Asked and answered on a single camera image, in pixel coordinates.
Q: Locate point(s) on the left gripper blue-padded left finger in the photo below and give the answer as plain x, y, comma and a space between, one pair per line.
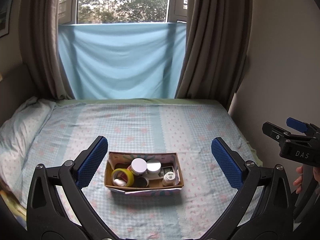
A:
57, 208

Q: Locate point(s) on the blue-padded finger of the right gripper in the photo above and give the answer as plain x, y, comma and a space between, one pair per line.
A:
297, 125
275, 132

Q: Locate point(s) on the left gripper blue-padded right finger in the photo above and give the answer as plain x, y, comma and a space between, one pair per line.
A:
262, 207

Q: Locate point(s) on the white earbuds case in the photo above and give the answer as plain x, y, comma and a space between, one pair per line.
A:
119, 182

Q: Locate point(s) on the yellow tape roll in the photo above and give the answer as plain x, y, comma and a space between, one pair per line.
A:
124, 174

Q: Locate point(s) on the black-capped small jar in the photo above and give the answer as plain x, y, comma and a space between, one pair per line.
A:
141, 182

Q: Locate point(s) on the green jar with white lid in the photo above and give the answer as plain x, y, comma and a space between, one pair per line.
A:
138, 166

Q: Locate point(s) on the white vitamin pill bottle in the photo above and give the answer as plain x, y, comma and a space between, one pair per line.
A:
169, 179

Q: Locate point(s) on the white-lidded cream jar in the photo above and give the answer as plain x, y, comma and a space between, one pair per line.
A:
153, 166

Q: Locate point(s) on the person's right hand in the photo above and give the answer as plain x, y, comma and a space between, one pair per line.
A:
298, 182

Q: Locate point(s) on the green under blanket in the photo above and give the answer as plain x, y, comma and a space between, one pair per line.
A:
150, 101

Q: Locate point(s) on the brown cardboard box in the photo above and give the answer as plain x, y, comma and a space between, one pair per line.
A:
143, 174

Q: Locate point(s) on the white pillow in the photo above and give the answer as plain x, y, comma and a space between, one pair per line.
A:
18, 133

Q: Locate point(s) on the blue checkered floral bedsheet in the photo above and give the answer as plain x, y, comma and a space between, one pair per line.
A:
58, 133

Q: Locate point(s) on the right brown curtain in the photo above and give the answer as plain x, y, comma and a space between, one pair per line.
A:
217, 38

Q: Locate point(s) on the brown curtain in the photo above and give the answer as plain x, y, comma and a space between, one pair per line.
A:
217, 38
38, 33

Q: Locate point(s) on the light blue hanging cloth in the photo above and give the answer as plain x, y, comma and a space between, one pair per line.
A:
122, 60

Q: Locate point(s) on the left brown curtain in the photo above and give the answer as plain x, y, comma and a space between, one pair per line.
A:
38, 33

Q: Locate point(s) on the window frame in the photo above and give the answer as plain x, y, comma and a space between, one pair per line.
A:
121, 11

